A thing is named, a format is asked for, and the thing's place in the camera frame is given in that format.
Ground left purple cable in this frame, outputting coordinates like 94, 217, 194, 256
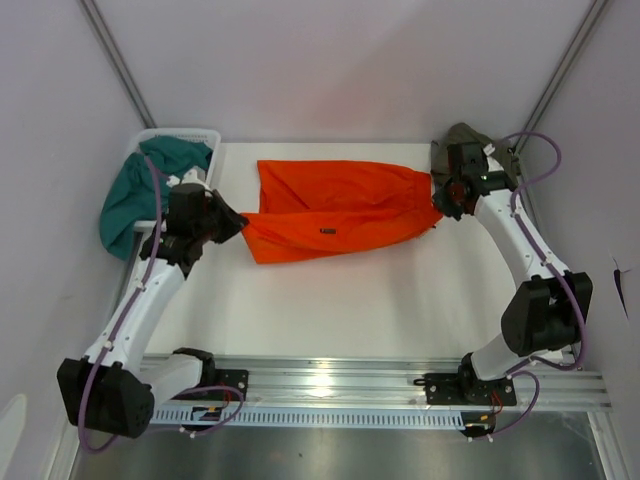
77, 155, 246, 455

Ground right corner aluminium post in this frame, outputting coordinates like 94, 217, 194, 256
521, 0, 613, 131

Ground orange shorts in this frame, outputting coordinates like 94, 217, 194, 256
242, 160, 443, 264

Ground left corner aluminium post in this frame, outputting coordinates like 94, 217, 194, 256
77, 0, 157, 128

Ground aluminium mounting rail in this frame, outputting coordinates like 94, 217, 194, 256
139, 355, 614, 412

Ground olive green folded shorts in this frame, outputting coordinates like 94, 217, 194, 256
430, 122, 524, 187

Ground white plastic basket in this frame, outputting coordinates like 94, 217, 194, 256
127, 128, 223, 234

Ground white slotted cable duct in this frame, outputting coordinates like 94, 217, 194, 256
151, 404, 465, 431

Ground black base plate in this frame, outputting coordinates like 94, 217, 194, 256
413, 373, 517, 407
197, 369, 249, 402

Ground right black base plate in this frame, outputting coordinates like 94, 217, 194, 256
413, 373, 517, 407

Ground teal shorts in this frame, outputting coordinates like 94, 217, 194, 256
99, 135, 214, 260

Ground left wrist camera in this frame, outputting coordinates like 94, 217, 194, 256
166, 167, 208, 188

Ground corner aluminium post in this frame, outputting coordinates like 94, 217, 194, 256
77, 0, 157, 128
521, 0, 613, 131

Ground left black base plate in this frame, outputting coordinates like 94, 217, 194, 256
197, 369, 249, 402

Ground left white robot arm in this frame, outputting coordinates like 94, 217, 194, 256
57, 181, 248, 439

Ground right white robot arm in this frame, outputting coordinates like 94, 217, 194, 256
432, 142, 593, 404

